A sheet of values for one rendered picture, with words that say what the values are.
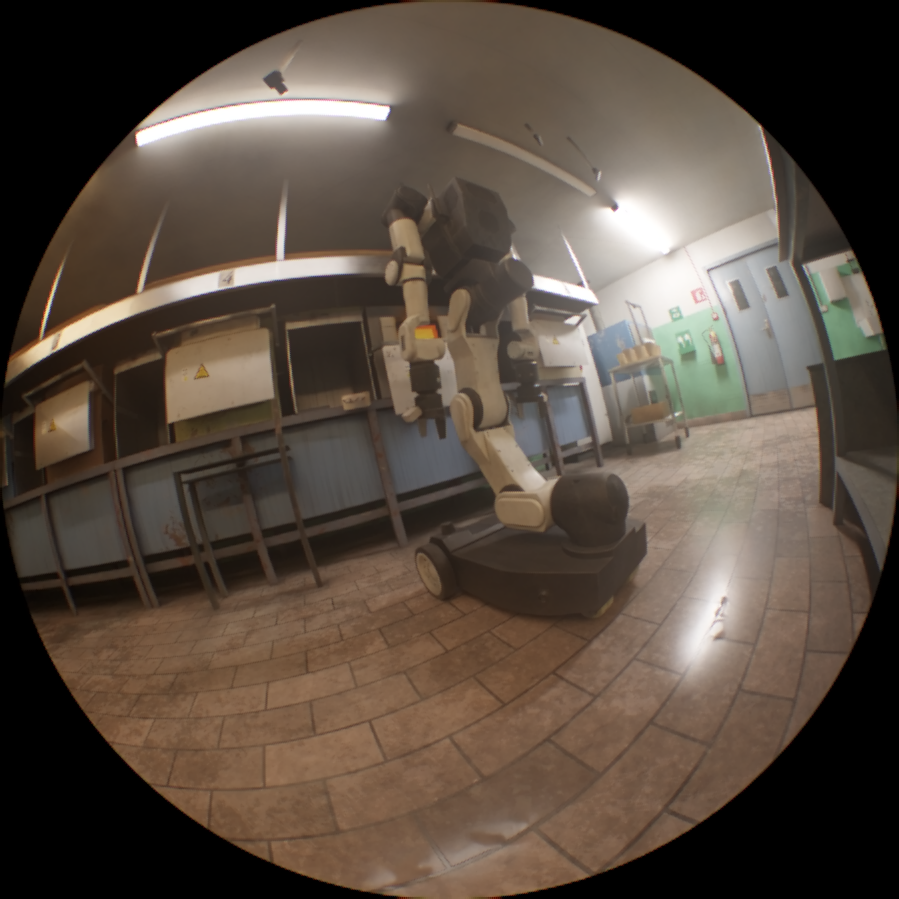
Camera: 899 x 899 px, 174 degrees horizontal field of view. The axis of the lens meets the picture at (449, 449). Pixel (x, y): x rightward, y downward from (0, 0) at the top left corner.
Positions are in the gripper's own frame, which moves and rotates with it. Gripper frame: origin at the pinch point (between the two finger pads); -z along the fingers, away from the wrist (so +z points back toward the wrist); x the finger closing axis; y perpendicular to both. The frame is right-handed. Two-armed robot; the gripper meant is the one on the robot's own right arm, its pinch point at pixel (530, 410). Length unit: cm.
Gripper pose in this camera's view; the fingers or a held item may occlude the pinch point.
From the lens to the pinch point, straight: 114.7
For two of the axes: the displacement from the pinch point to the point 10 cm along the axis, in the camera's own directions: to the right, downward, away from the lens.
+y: -8.2, 2.0, -5.3
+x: -5.6, -0.8, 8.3
